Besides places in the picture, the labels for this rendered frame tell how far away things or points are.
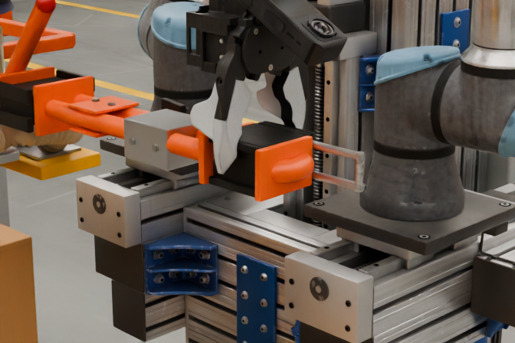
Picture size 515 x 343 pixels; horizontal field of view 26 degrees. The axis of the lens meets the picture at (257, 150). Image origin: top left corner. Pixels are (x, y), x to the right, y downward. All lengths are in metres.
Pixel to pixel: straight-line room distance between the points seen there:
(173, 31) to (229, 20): 0.83
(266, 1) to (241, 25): 0.04
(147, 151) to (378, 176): 0.50
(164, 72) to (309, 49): 0.92
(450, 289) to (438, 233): 0.15
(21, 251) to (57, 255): 2.54
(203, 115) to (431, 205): 0.57
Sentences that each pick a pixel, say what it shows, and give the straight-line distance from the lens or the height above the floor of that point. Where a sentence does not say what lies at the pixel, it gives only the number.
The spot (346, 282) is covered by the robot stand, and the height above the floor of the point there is 0.99.
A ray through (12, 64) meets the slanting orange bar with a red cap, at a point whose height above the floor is 1.29.
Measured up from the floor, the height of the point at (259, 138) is 1.28.
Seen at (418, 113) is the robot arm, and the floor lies 1.19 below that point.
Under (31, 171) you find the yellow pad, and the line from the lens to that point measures 1.48.
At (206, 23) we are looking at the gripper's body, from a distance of 1.07.
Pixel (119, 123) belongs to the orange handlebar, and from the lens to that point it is 1.19.
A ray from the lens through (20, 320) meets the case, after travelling 1.82.
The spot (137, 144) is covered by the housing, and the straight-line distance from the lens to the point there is 1.17.
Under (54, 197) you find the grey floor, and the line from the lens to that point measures 4.99.
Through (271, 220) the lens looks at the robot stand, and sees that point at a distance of 1.83.
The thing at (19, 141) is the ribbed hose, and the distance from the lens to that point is 1.42.
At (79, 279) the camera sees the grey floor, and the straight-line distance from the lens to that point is 4.10.
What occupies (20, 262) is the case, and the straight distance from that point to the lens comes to 1.79.
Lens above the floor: 1.57
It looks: 16 degrees down
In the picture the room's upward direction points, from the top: straight up
